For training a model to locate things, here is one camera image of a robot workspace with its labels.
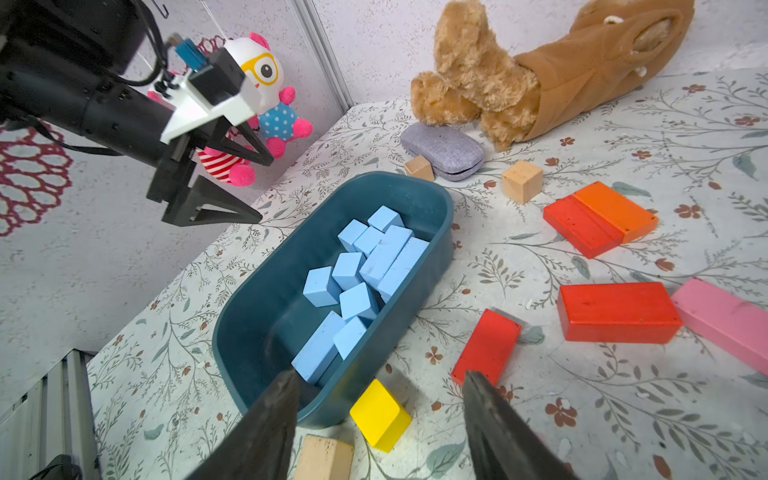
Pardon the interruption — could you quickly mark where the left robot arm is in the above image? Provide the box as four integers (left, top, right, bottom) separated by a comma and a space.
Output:
1, 1, 273, 227

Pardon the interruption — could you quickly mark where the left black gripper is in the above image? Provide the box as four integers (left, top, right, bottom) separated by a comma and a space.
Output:
146, 117, 274, 227

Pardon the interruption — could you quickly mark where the blue block in bin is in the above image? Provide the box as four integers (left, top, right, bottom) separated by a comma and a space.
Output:
377, 237, 429, 303

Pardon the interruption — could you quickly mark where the orange red block back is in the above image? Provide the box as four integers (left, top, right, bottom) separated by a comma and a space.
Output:
543, 182, 659, 259

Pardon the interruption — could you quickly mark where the blue long block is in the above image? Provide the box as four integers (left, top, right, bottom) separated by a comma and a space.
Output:
291, 311, 346, 385

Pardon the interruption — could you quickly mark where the blue cube in bin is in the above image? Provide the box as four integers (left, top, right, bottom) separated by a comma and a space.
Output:
340, 282, 379, 322
353, 226, 384, 258
337, 219, 368, 253
332, 252, 366, 291
367, 205, 404, 233

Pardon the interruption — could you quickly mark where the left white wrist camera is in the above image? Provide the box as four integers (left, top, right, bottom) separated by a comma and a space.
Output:
160, 36, 267, 144

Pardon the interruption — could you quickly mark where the pink block back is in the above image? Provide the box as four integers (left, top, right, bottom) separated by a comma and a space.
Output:
671, 278, 767, 375

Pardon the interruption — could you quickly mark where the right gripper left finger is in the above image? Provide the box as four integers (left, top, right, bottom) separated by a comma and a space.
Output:
188, 370, 299, 480

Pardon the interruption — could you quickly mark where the yellow cube near bin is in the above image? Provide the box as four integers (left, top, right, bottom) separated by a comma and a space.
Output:
350, 379, 412, 453

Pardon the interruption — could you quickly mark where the purple oval pad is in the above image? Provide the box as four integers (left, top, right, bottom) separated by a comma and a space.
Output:
400, 122, 485, 182

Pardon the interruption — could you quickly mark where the teal plastic bin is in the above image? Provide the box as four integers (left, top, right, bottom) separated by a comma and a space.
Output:
213, 172, 454, 429

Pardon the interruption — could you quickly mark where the small wooden cube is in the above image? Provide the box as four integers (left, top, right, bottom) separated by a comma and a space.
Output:
502, 161, 543, 204

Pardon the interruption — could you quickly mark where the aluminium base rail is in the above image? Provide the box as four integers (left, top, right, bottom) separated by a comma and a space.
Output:
1, 349, 101, 479

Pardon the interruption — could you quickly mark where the brown plush dog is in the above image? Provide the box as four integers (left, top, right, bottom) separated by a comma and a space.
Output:
411, 0, 695, 152

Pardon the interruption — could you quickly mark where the white plush striped shirt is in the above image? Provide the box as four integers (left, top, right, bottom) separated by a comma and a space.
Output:
147, 91, 260, 187

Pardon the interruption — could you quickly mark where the red block upright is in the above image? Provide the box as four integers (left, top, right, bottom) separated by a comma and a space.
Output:
451, 309, 522, 387

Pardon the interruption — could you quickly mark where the tan wooden block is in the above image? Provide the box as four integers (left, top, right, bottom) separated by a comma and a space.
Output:
294, 435, 354, 480

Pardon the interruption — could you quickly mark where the red block middle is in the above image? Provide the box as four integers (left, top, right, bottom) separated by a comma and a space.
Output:
557, 282, 683, 344

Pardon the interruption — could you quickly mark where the small wooden cylinder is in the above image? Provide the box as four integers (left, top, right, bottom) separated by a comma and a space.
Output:
404, 155, 435, 182

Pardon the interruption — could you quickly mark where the blue flat block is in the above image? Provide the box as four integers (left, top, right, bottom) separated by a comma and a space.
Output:
333, 316, 368, 360

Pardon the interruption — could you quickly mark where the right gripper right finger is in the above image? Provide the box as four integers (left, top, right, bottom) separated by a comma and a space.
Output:
462, 371, 575, 480

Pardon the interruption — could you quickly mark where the white plush with glasses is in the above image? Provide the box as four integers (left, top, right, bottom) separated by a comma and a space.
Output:
224, 32, 314, 159

